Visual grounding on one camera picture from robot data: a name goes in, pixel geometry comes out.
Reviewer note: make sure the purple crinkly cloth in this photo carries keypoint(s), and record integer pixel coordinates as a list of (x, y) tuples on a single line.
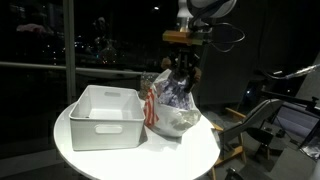
[(173, 95)]

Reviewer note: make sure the wooden folding chair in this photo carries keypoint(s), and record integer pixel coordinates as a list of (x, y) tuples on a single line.
[(246, 123)]

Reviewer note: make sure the clear bag of snacks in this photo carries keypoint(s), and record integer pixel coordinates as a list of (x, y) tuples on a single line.
[(146, 85)]

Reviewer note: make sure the white plastic basket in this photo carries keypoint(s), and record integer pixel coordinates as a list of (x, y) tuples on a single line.
[(106, 133)]

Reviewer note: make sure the metal window rail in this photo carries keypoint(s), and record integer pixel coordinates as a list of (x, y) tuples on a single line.
[(33, 65)]

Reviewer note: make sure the white plastic bag orange print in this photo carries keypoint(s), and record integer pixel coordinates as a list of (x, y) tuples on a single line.
[(173, 120)]

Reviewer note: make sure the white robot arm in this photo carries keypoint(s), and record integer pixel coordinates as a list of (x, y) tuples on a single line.
[(210, 8)]

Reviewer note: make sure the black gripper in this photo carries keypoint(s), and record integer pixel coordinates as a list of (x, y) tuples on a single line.
[(184, 55)]

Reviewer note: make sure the grey window post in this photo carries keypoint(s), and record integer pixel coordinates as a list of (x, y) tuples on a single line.
[(69, 50)]

